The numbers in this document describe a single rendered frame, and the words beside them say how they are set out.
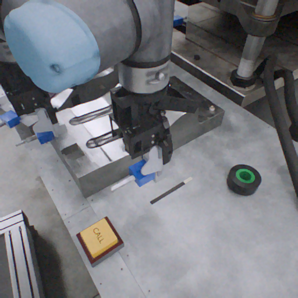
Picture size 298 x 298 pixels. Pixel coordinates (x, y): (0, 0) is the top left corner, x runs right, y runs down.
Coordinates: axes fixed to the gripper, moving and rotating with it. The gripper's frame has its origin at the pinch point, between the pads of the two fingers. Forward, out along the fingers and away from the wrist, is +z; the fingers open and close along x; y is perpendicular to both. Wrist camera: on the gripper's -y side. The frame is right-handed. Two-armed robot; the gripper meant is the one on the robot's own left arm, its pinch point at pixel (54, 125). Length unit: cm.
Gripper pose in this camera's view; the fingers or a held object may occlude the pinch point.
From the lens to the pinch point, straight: 73.0
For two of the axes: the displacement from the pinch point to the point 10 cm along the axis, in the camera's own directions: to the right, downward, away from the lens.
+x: 5.8, 6.1, -5.5
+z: 0.0, 6.7, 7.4
